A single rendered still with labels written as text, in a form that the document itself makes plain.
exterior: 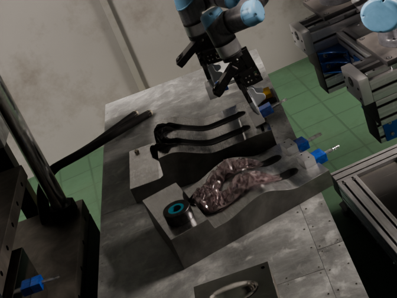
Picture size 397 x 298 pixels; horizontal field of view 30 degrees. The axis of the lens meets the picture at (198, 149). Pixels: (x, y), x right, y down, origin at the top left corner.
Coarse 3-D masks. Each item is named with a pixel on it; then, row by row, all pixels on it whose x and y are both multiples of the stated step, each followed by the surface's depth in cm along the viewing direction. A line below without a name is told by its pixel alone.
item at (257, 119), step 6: (276, 102) 241; (282, 102) 241; (258, 108) 241; (264, 108) 240; (270, 108) 240; (252, 114) 240; (264, 114) 240; (252, 120) 240; (258, 120) 241; (264, 120) 241
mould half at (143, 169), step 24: (168, 120) 258; (192, 120) 260; (216, 120) 257; (240, 120) 249; (216, 144) 243; (240, 144) 239; (264, 144) 240; (144, 168) 251; (168, 168) 240; (192, 168) 241; (144, 192) 244
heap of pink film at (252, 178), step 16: (224, 160) 223; (240, 160) 225; (256, 160) 226; (224, 176) 221; (240, 176) 215; (256, 176) 213; (272, 176) 216; (208, 192) 219; (224, 192) 214; (240, 192) 211; (208, 208) 214
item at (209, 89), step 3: (207, 81) 269; (231, 81) 267; (234, 81) 267; (207, 84) 267; (207, 87) 265; (210, 87) 265; (207, 90) 266; (210, 90) 266; (210, 93) 266; (210, 96) 267; (213, 96) 267; (216, 96) 267; (210, 99) 267
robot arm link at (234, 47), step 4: (236, 40) 232; (228, 44) 230; (232, 44) 230; (236, 44) 231; (216, 48) 232; (220, 48) 231; (224, 48) 230; (228, 48) 230; (232, 48) 231; (236, 48) 231; (240, 48) 233; (220, 52) 232; (224, 52) 231; (228, 52) 231; (232, 52) 231; (236, 52) 231; (220, 56) 233; (224, 56) 232; (228, 56) 231; (232, 56) 232
